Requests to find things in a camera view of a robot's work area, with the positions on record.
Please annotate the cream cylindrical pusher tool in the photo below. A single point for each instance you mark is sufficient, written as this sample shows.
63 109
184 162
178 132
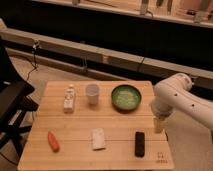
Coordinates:
159 123

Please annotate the black eraser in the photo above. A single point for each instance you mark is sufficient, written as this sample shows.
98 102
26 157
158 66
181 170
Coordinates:
139 144

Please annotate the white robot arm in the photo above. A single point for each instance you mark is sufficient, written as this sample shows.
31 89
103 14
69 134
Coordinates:
174 93

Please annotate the green bowl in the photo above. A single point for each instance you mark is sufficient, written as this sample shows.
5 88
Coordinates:
126 97

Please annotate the translucent plastic cup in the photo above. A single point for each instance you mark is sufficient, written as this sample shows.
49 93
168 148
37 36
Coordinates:
92 92

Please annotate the small white bottle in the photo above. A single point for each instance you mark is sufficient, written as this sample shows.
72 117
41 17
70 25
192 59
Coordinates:
69 100

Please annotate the orange carrot toy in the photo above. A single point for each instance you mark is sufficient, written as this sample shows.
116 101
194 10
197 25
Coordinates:
53 142

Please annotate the black chair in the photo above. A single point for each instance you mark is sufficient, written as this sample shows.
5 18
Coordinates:
14 102

